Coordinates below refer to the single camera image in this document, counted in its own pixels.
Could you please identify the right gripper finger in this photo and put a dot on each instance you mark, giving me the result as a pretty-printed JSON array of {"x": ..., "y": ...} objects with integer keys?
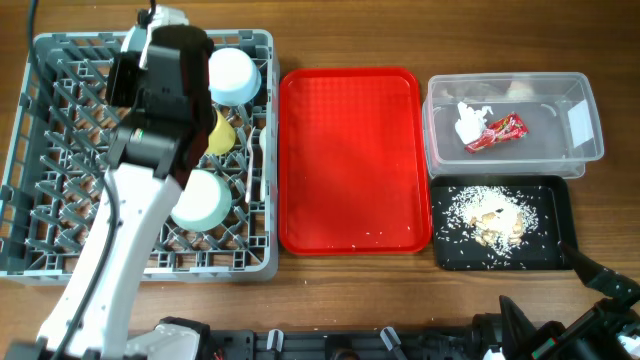
[
  {"x": 517, "y": 330},
  {"x": 600, "y": 278}
]

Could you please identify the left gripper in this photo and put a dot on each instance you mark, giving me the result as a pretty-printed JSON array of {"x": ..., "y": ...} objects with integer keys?
[{"x": 127, "y": 70}]

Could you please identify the yellow plastic cup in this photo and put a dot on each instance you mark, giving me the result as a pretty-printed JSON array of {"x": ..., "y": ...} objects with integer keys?
[{"x": 222, "y": 138}]

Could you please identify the light blue bowl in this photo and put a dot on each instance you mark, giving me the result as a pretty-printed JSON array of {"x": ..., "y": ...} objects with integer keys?
[{"x": 234, "y": 79}]

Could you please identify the white plastic fork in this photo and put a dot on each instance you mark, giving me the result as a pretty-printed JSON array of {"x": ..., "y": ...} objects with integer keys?
[{"x": 249, "y": 179}]

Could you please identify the rice and nut leftovers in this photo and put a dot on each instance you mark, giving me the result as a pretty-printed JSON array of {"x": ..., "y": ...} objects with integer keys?
[{"x": 485, "y": 225}]

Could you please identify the red snack wrapper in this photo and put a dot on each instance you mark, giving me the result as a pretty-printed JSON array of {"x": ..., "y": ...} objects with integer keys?
[{"x": 511, "y": 127}]

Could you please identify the white tissue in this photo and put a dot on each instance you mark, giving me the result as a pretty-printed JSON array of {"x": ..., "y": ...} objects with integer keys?
[{"x": 471, "y": 123}]

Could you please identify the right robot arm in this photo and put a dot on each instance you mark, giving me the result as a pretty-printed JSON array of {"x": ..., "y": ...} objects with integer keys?
[{"x": 594, "y": 335}]

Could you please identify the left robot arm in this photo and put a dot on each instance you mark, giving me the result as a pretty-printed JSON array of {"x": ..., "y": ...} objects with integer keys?
[{"x": 91, "y": 319}]

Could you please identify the grey plastic dishwasher rack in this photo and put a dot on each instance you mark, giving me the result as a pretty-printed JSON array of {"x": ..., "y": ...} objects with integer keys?
[{"x": 49, "y": 196}]

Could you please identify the black plastic tray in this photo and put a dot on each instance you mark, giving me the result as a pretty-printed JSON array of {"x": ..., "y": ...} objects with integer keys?
[{"x": 547, "y": 222}]

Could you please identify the clear plastic bin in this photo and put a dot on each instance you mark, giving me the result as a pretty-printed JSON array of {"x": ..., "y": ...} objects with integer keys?
[{"x": 558, "y": 108}]

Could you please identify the red plastic tray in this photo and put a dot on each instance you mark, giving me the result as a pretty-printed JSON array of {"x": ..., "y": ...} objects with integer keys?
[{"x": 352, "y": 169}]

